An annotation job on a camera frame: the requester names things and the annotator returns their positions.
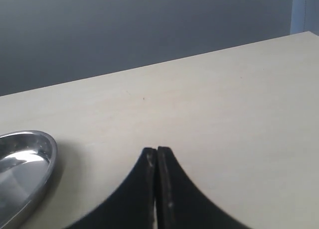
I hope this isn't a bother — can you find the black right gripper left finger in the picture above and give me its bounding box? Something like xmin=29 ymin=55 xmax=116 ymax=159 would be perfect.
xmin=68 ymin=148 xmax=157 ymax=229

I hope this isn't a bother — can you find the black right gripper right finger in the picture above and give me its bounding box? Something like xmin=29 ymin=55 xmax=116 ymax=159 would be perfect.
xmin=157 ymin=147 xmax=247 ymax=229

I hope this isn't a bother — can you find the round stainless steel plate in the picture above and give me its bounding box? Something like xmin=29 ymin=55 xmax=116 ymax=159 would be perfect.
xmin=0 ymin=130 xmax=58 ymax=229

